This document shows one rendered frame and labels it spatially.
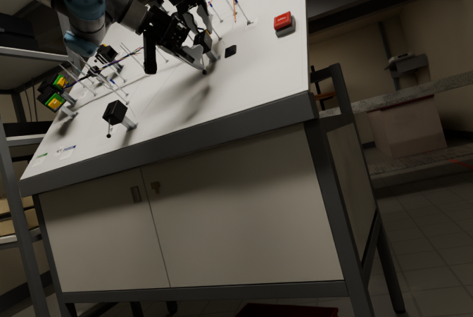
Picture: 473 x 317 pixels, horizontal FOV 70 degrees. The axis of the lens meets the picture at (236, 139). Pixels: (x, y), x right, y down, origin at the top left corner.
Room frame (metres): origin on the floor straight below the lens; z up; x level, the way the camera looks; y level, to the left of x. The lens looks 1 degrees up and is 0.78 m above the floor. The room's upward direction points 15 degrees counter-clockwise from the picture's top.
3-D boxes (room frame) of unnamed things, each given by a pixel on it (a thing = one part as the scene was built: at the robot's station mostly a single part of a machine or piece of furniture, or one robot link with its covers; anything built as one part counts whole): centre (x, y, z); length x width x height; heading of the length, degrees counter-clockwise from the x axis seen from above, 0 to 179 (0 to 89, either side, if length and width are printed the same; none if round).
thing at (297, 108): (1.07, 0.33, 0.83); 1.18 x 0.05 x 0.06; 63
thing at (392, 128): (6.18, -2.93, 0.40); 2.45 x 0.75 x 0.80; 163
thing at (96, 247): (1.21, 0.56, 0.60); 0.55 x 0.02 x 0.39; 63
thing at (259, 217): (0.96, 0.07, 0.60); 0.55 x 0.03 x 0.39; 63
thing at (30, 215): (1.58, 0.99, 0.76); 0.30 x 0.21 x 0.20; 156
